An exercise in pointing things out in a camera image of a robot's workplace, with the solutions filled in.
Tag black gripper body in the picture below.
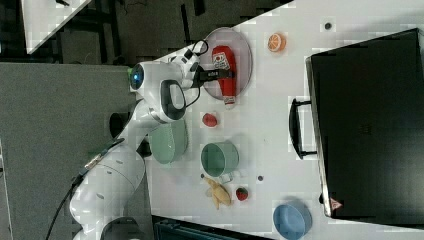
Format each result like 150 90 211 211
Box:
196 66 234 82

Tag red ketchup bottle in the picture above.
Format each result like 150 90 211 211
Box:
212 45 237 110

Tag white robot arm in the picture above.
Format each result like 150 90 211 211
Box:
69 50 236 240

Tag grey round plate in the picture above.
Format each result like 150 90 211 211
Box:
200 27 252 96

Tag large red strawberry toy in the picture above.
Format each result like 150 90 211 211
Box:
202 113 218 127

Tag green oval colander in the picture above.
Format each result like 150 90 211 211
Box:
148 120 188 164

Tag orange slice toy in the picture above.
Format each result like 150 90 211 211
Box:
267 33 286 52

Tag green mug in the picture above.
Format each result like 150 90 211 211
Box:
201 141 240 184

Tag peeled banana toy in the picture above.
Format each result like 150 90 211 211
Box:
204 177 232 209

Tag small red strawberry toy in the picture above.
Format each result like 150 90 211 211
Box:
236 187 248 201

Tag blue bowl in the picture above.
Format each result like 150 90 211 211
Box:
273 201 312 240

